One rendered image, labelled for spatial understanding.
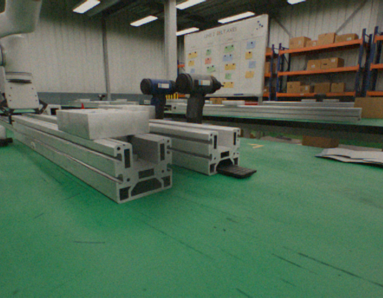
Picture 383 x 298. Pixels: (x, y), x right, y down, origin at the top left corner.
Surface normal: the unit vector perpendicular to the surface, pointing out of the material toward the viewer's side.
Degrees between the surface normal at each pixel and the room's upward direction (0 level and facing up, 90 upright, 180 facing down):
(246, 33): 90
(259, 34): 90
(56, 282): 0
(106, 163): 90
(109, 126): 90
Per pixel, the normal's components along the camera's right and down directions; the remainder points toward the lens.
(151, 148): -0.73, 0.14
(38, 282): 0.00, -0.98
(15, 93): 0.59, 0.17
